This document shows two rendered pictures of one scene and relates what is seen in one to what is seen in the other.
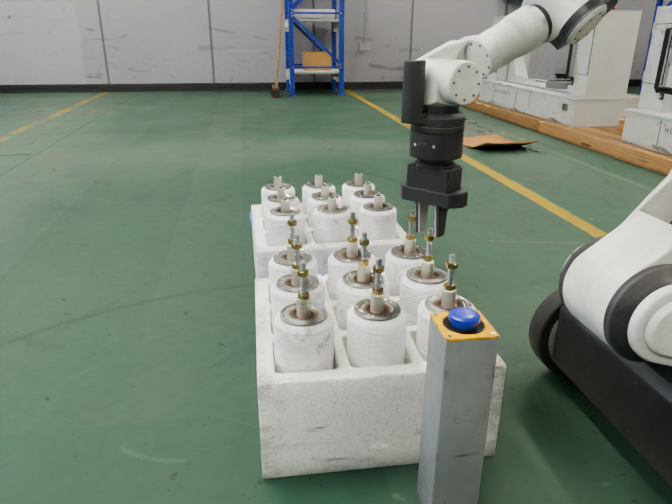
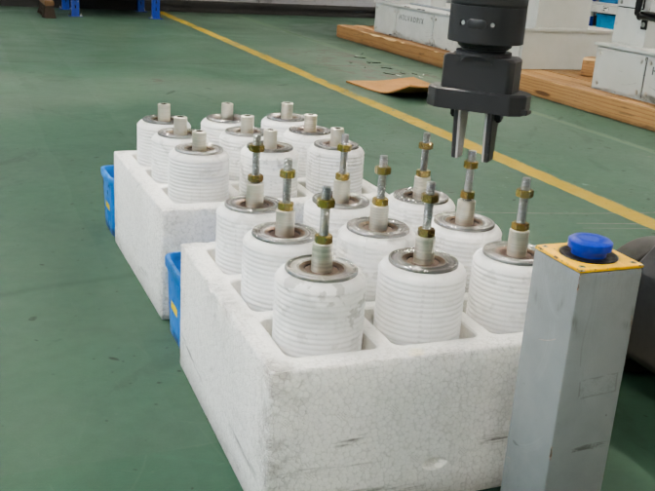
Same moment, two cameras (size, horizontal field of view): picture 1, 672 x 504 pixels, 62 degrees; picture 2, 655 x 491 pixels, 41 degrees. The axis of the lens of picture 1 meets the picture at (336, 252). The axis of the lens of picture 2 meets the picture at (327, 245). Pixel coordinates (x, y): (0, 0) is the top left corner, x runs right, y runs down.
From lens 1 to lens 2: 28 cm
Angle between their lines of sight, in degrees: 14
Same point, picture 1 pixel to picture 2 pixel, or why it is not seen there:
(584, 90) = (534, 17)
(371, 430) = (423, 440)
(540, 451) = (635, 462)
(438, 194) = (494, 96)
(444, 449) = (561, 439)
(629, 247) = not seen: outside the picture
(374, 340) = (429, 302)
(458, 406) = (585, 372)
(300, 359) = (325, 334)
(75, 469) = not seen: outside the picture
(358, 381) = (412, 362)
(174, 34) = not seen: outside the picture
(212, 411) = (140, 449)
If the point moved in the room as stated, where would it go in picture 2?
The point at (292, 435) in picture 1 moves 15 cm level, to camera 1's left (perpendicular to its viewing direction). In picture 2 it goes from (313, 454) to (162, 465)
